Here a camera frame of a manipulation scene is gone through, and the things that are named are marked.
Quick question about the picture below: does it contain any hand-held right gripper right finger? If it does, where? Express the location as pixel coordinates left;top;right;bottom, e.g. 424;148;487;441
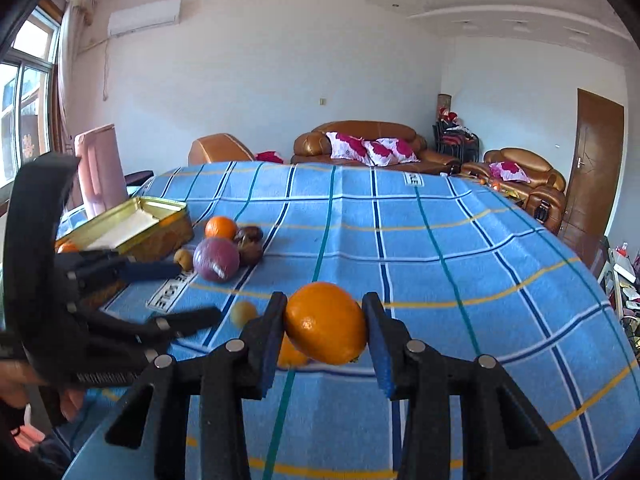
361;292;584;480

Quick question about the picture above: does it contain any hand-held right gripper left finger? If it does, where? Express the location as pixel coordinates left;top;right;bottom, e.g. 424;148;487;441
104;291;289;480

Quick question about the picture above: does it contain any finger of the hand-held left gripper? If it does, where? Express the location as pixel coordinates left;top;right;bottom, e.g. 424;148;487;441
56;249;182;306
67;300;223;362

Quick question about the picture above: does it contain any gold tin box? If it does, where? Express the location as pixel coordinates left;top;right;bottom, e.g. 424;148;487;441
56;196;195;311

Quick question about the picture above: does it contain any large orange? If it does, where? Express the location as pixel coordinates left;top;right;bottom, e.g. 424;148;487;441
284;282;370;366

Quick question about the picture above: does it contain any person's left hand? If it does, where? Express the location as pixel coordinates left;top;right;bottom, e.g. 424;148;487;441
0;345;86;423

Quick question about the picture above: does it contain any small pale yellow fruit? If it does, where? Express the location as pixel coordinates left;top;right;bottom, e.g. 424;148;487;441
230;300;259;327

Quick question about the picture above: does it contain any round purple fruit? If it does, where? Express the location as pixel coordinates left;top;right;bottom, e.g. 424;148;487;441
192;237;241;283

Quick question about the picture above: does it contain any pink electric kettle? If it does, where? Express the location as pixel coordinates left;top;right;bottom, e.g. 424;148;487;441
74;124;128;221

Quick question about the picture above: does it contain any blue plaid cloth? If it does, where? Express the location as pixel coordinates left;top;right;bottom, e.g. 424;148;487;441
55;160;640;480

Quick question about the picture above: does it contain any window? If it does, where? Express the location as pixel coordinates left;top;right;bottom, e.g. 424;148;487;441
0;7;61;186

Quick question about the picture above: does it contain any brown leather armchair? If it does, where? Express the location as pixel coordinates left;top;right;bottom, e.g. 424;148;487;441
188;133;256;166
460;147;567;235

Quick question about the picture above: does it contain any pink curtain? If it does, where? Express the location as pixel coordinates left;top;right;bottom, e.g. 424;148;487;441
52;0;96;156

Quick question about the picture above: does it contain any cluttered coffee table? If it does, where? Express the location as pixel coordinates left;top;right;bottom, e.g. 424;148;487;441
465;172;526;207

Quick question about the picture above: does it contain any white red floral pillow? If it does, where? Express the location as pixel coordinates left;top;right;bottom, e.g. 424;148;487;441
364;137;420;165
489;161;532;183
325;131;373;166

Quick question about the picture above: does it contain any brown leather sofa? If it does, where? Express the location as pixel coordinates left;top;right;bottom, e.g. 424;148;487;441
291;120;461;177

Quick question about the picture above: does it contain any stack of dark chairs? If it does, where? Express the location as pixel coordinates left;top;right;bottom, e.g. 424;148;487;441
432;110;481;163

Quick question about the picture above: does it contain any white air conditioner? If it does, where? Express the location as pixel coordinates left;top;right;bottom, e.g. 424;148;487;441
108;0;181;37

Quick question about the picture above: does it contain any clutter of household things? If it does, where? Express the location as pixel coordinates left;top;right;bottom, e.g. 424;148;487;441
597;237;640;356

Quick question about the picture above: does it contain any brown wooden door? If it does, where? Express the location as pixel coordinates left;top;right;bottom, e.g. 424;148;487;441
557;88;626;256

